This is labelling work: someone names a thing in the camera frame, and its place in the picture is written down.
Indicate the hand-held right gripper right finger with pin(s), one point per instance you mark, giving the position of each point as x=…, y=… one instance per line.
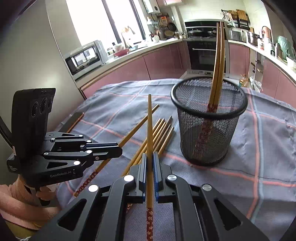
x=156, y=176

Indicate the orange bottle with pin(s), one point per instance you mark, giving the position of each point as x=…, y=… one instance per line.
x=244, y=81

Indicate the pink kitchen base cabinets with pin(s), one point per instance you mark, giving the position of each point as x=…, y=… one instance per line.
x=157, y=62

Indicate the grey plaid tablecloth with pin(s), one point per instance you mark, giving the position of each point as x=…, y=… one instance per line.
x=266, y=150

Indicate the black built-in oven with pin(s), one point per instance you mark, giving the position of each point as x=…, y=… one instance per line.
x=198, y=55

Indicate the silver countertop appliance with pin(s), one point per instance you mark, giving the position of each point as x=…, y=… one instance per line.
x=234, y=36

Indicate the hanging kitchen utensil rack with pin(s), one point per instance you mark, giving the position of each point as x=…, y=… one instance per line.
x=165, y=23

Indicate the black wall shelf rack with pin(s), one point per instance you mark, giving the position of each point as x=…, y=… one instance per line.
x=242, y=22

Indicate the person's left forearm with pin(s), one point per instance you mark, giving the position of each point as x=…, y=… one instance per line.
x=18, y=204

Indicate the white water heater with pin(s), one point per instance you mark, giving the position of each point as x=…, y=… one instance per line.
x=151, y=5

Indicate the red bowl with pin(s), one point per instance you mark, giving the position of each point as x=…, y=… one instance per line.
x=120, y=53

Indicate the silver countertop oven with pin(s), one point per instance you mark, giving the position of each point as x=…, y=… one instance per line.
x=85, y=58

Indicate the pale green round object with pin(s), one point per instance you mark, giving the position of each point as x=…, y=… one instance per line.
x=285, y=46

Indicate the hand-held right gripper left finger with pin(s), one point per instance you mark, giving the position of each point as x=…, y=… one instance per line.
x=143, y=176

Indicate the kitchen window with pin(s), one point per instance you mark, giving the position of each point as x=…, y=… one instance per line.
x=92, y=20

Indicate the grey refrigerator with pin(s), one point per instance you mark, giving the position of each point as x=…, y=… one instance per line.
x=34, y=46

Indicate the brown wooden rail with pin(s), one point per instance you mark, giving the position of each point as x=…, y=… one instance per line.
x=76, y=121

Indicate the black mesh utensil holder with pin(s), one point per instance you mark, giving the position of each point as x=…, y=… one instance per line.
x=226, y=139

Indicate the bundle of wooden chopsticks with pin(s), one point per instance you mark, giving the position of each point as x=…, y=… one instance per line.
x=161, y=136

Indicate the person's left hand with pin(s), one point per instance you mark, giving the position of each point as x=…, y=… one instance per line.
x=53, y=188

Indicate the steel stock pot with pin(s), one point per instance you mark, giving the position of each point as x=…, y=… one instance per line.
x=253, y=38

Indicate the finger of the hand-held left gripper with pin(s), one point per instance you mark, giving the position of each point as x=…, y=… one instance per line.
x=101, y=145
x=108, y=153

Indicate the clear plastic bag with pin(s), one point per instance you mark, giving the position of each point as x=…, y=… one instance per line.
x=255, y=84

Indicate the pan with glass lid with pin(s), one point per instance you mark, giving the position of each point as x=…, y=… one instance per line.
x=195, y=30

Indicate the dotted ceramic jar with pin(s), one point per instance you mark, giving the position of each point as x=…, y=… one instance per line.
x=156, y=38

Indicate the pink kettle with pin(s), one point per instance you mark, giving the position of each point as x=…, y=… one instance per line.
x=267, y=32

